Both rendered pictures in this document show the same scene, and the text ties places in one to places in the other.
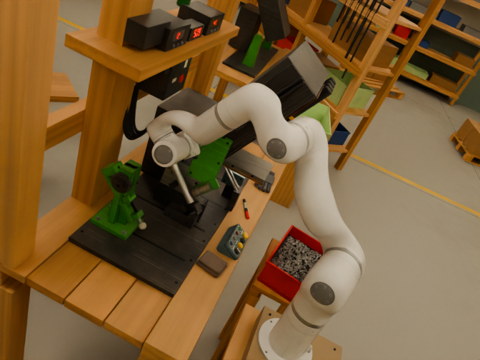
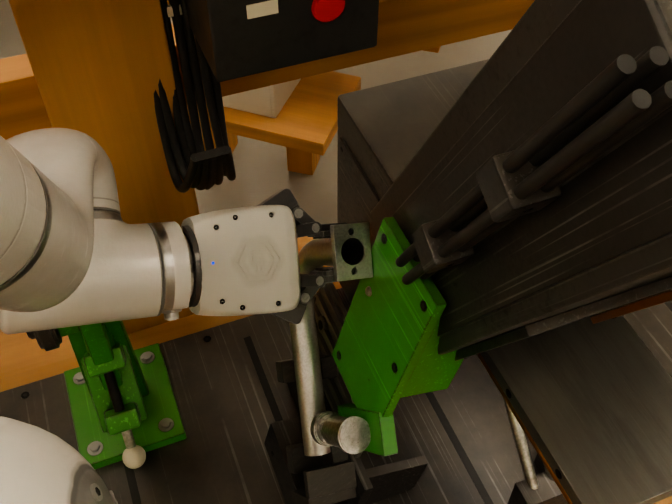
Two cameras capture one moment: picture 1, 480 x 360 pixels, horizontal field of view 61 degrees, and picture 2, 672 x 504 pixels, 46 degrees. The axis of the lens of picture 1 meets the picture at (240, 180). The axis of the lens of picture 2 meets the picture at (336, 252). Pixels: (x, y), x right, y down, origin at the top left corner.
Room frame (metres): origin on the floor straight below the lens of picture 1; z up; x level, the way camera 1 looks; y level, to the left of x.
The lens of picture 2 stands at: (1.11, -0.25, 1.81)
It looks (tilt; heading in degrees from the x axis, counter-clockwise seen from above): 48 degrees down; 63
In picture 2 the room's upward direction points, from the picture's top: straight up
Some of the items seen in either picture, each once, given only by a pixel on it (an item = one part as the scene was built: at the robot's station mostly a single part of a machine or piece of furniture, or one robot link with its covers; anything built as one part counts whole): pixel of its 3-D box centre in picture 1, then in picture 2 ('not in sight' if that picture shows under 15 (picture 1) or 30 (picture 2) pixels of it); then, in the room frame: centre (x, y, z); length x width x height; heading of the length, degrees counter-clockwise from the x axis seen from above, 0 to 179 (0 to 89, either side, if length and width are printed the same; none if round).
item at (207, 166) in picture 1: (212, 154); (410, 323); (1.39, 0.14, 1.17); 0.13 x 0.12 x 0.20; 174
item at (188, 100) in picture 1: (181, 136); (466, 213); (1.60, 0.33, 1.07); 0.30 x 0.18 x 0.34; 174
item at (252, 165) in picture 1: (228, 154); (550, 338); (1.54, 0.09, 1.11); 0.39 x 0.16 x 0.03; 84
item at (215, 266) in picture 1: (212, 263); not in sight; (1.10, -0.03, 0.91); 0.10 x 0.08 x 0.03; 74
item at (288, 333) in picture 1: (296, 328); not in sight; (0.88, -0.35, 1.03); 0.19 x 0.19 x 0.18
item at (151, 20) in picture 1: (148, 31); not in sight; (1.21, 0.45, 1.59); 0.15 x 0.07 x 0.07; 174
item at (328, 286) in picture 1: (323, 291); not in sight; (0.85, -0.34, 1.24); 0.19 x 0.12 x 0.24; 159
